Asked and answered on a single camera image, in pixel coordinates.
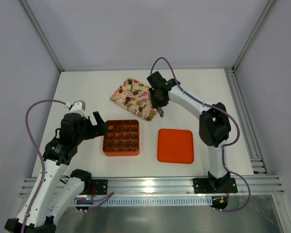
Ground metal tongs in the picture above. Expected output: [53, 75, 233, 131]
[156, 107, 164, 117]

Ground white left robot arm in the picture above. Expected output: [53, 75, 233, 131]
[4, 112, 108, 233]

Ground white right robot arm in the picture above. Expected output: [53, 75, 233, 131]
[147, 71, 231, 192]

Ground orange chocolate box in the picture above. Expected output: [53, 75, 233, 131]
[102, 119, 140, 157]

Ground floral tray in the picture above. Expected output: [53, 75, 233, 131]
[110, 78, 157, 121]

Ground orange box lid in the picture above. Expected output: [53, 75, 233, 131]
[157, 129, 194, 165]

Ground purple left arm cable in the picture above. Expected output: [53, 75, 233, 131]
[19, 100, 71, 233]

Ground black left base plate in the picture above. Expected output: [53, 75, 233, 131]
[92, 179, 108, 196]

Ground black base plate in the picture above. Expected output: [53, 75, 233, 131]
[92, 179, 108, 196]
[193, 178, 238, 194]

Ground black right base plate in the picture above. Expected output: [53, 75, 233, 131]
[193, 178, 238, 194]

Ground aluminium table rail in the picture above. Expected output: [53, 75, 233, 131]
[19, 176, 286, 197]

